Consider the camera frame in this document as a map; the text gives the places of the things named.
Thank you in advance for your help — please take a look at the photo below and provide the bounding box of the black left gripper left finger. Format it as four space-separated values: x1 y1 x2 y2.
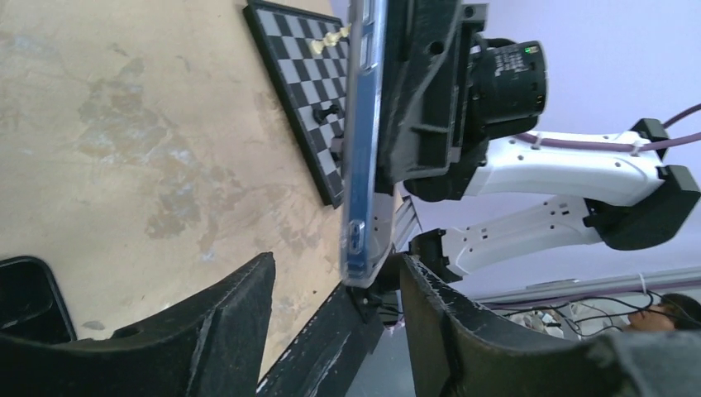
1 252 275 396

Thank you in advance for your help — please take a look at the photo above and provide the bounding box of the black phone on table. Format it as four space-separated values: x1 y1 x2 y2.
1 256 77 345

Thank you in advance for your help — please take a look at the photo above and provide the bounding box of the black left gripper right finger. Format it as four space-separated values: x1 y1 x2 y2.
399 255 700 397

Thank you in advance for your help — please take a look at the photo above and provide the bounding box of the white chess piece tall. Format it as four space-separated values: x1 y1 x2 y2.
309 25 351 55

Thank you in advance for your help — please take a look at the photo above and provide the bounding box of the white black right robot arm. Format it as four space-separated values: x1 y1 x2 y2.
378 1 700 281

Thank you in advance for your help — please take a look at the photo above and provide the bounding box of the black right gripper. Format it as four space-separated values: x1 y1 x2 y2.
378 1 489 202

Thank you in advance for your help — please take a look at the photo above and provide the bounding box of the black chess piece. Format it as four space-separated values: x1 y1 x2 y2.
312 103 341 124

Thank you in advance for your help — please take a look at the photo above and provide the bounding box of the black white chessboard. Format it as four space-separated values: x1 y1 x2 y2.
243 1 348 208

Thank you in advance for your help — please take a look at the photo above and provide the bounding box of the blue phone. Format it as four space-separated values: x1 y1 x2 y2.
340 1 394 289

